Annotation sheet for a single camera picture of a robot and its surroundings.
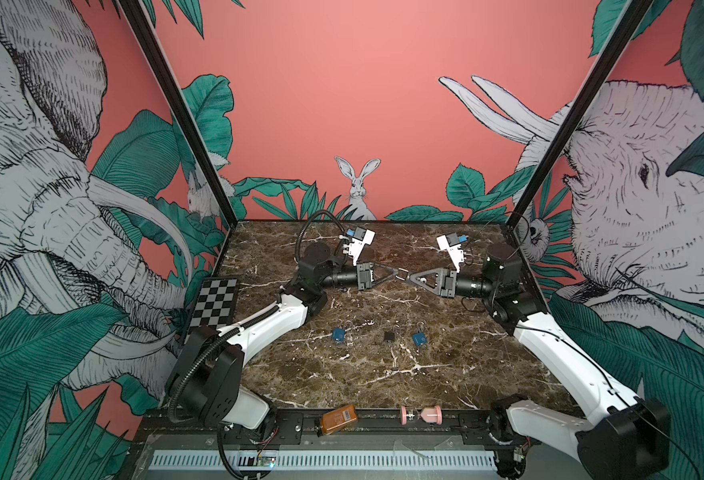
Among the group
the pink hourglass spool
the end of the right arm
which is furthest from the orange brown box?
the end of the right arm

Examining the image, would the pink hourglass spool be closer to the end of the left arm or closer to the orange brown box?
the orange brown box

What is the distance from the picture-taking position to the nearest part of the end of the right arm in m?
0.62

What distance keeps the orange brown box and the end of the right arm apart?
379 mm

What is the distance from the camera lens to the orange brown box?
730 millimetres

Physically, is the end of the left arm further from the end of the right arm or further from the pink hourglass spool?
the pink hourglass spool
